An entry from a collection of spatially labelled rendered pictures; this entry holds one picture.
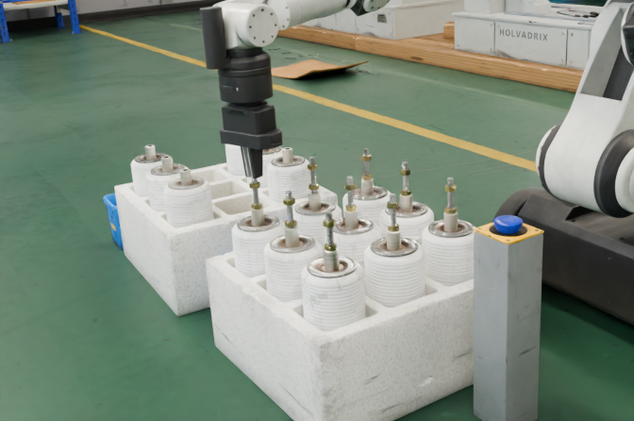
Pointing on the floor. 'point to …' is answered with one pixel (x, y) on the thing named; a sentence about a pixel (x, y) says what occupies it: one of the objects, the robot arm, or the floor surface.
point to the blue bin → (113, 219)
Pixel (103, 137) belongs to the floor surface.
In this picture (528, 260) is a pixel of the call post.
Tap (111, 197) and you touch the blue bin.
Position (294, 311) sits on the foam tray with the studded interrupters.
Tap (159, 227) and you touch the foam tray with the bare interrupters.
